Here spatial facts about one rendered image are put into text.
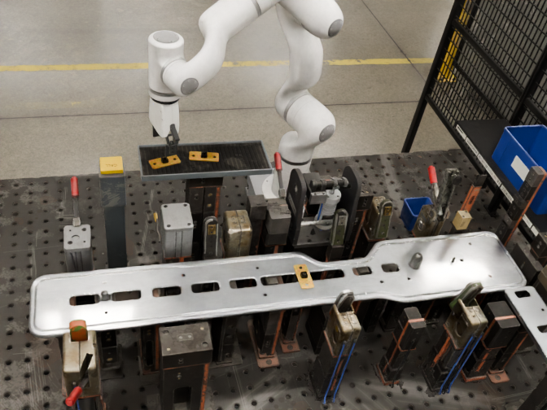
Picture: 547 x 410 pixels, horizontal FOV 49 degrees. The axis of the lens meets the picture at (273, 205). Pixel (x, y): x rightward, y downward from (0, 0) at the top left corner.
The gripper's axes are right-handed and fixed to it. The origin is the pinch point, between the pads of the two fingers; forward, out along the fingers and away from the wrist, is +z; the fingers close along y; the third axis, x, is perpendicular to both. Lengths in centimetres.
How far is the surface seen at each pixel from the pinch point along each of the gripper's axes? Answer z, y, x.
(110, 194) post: 15.2, -1.4, -15.3
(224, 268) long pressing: 23.0, 29.6, 5.6
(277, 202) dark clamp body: 15.6, 18.5, 27.6
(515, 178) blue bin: 17, 37, 111
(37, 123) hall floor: 123, -188, -1
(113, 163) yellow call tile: 7.0, -4.2, -13.1
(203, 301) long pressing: 23.0, 37.7, -4.3
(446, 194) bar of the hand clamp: 10, 39, 74
